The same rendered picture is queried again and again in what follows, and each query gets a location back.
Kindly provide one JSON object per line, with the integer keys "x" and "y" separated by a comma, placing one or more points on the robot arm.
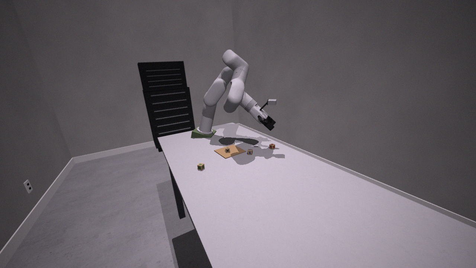
{"x": 236, "y": 72}

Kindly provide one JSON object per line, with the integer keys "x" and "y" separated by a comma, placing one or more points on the tan flat square mat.
{"x": 234, "y": 150}

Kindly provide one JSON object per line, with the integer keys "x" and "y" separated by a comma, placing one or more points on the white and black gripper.
{"x": 262, "y": 117}

